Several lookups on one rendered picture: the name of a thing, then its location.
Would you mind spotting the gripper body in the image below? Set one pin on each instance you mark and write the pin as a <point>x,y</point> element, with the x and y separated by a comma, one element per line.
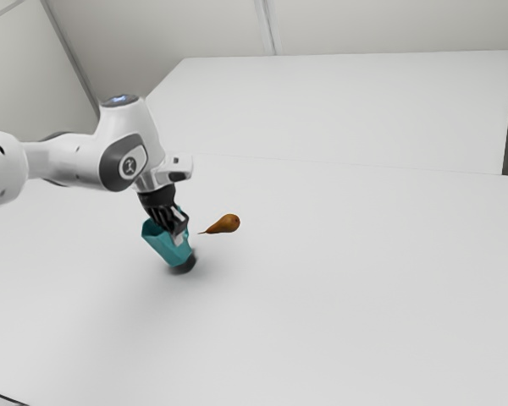
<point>156,204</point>

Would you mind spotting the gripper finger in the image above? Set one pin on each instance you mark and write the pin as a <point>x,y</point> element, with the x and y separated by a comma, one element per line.
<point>180,226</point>

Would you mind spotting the teal faceted mug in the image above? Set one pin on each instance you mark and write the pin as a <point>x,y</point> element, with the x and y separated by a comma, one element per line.
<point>169,251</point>

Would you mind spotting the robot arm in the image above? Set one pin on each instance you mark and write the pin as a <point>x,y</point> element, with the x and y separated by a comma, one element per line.
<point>110,144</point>

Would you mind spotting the brown pear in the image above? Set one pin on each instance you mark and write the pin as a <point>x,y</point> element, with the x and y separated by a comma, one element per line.
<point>225,224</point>

